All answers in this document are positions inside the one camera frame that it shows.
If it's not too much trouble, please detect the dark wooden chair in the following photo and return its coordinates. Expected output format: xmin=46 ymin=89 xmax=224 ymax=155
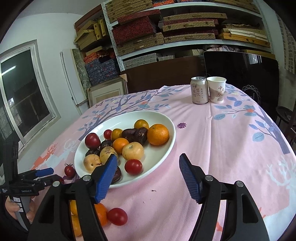
xmin=276 ymin=106 xmax=295 ymax=146

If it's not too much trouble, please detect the red cherry tomato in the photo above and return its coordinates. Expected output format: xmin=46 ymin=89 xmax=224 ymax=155
xmin=125 ymin=159 xmax=142 ymax=175

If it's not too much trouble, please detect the left hand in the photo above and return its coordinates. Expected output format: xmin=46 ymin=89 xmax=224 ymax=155
xmin=4 ymin=196 xmax=38 ymax=224

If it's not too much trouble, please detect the white paper cup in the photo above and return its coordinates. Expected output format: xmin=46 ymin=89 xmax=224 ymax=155
xmin=206 ymin=76 xmax=226 ymax=104

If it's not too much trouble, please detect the pink deer tablecloth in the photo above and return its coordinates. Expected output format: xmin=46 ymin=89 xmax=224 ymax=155
xmin=33 ymin=85 xmax=295 ymax=240

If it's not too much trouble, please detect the orange yellow tomato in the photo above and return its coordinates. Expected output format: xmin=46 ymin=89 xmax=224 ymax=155
xmin=111 ymin=128 xmax=123 ymax=141

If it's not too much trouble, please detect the metal storage shelf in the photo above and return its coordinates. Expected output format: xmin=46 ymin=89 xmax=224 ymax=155
xmin=101 ymin=1 xmax=273 ymax=71

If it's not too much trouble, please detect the dark wrinkled passion fruit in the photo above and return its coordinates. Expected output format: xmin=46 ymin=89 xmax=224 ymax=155
xmin=121 ymin=128 xmax=137 ymax=143

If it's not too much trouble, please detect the large orange mandarin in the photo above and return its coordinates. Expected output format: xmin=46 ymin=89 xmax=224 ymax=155
xmin=147 ymin=124 xmax=170 ymax=146

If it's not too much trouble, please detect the striped yellow round fruit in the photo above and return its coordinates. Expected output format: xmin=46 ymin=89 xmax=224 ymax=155
xmin=122 ymin=142 xmax=144 ymax=161

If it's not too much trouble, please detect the green orange mandarin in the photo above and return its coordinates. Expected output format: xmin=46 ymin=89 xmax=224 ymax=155
xmin=134 ymin=119 xmax=149 ymax=130

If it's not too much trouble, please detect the yellow-green round fruit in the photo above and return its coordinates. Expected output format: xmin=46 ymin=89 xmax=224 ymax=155
xmin=100 ymin=146 xmax=118 ymax=165

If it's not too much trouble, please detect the small orange fruit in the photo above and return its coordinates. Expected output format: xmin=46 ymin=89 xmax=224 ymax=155
xmin=113 ymin=138 xmax=129 ymax=154

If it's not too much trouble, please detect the pink drink can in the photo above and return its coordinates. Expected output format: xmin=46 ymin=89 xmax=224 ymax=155
xmin=190 ymin=76 xmax=209 ymax=104

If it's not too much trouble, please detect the orange yellow passion fruit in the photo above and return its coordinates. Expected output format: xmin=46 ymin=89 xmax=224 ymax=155
xmin=94 ymin=203 xmax=109 ymax=226

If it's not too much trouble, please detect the dark purple passion fruit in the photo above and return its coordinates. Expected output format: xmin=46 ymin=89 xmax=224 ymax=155
xmin=134 ymin=127 xmax=148 ymax=146

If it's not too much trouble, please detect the white oval plate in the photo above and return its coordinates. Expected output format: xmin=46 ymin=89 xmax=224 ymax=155
xmin=74 ymin=110 xmax=176 ymax=188

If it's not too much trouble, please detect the striped yellow melon fruit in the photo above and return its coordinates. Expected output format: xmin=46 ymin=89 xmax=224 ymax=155
xmin=83 ymin=154 xmax=102 ymax=173

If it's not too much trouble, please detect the framed picture leaning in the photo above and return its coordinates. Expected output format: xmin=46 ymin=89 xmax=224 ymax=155
xmin=87 ymin=74 xmax=128 ymax=107

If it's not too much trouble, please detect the window with white frame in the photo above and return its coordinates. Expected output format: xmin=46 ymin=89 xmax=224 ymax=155
xmin=1 ymin=40 xmax=60 ymax=150

